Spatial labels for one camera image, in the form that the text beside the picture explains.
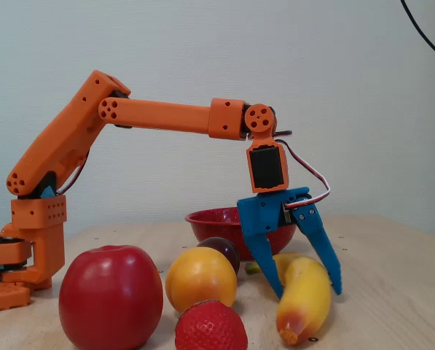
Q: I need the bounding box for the orange robot base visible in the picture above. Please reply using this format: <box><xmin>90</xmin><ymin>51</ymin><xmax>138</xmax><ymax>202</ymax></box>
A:
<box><xmin>0</xmin><ymin>225</ymin><xmax>34</xmax><ymax>314</ymax></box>

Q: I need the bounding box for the red toy strawberry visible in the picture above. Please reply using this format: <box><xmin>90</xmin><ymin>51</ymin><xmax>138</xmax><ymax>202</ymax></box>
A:
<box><xmin>174</xmin><ymin>300</ymin><xmax>249</xmax><ymax>350</ymax></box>

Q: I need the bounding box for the red speckled enamel bowl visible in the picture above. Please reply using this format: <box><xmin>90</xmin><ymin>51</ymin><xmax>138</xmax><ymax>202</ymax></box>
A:
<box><xmin>184</xmin><ymin>206</ymin><xmax>299</xmax><ymax>261</ymax></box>

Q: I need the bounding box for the red toy apple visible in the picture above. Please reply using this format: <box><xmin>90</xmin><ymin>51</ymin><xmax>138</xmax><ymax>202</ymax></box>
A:
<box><xmin>58</xmin><ymin>244</ymin><xmax>165</xmax><ymax>350</ymax></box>

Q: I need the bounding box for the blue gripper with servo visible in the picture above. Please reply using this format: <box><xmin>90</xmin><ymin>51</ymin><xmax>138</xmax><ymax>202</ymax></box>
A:
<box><xmin>236</xmin><ymin>187</ymin><xmax>344</xmax><ymax>301</ymax></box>

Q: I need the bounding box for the dark purple toy plum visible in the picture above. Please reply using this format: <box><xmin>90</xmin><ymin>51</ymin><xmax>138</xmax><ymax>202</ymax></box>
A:
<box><xmin>196</xmin><ymin>236</ymin><xmax>241</xmax><ymax>275</ymax></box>

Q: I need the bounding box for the white red black servo wire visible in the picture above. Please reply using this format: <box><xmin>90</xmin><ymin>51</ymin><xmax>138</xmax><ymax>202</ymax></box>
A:
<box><xmin>271</xmin><ymin>129</ymin><xmax>332</xmax><ymax>211</ymax></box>

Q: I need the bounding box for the thin black cable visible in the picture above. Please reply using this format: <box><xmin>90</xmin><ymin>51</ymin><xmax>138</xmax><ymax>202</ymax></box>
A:
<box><xmin>400</xmin><ymin>0</ymin><xmax>435</xmax><ymax>66</ymax></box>

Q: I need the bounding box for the orange toy fruit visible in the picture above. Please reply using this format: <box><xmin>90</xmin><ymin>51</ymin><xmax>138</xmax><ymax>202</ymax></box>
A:
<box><xmin>165</xmin><ymin>246</ymin><xmax>238</xmax><ymax>314</ymax></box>

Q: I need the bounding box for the yellow toy banana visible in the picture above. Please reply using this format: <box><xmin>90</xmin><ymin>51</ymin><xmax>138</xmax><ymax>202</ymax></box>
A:
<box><xmin>244</xmin><ymin>252</ymin><xmax>333</xmax><ymax>346</ymax></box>

